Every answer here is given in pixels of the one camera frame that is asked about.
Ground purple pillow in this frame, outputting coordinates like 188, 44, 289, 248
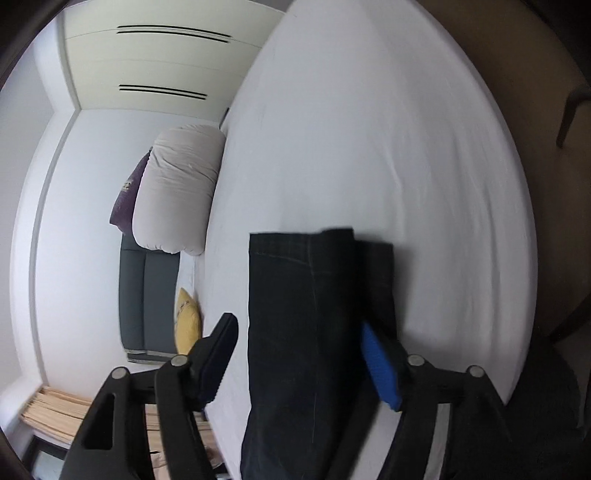
110, 147, 153, 234

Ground grey upholstered headboard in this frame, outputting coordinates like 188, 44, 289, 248
119, 233, 182, 363

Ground black pants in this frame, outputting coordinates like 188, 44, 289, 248
240, 227, 402, 480

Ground yellow pillow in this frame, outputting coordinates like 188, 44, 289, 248
174, 287, 202, 356

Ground beige curtain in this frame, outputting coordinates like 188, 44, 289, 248
21, 387, 218, 480

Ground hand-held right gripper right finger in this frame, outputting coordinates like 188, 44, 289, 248
361, 322, 525, 480

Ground rolled white duvet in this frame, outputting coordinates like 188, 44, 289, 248
132, 124, 227, 256

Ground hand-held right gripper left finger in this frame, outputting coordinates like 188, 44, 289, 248
60, 313, 239, 480

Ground cream wardrobe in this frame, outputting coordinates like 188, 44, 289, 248
62, 0, 284, 125

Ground bed with white sheet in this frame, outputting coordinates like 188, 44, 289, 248
178, 0, 539, 480

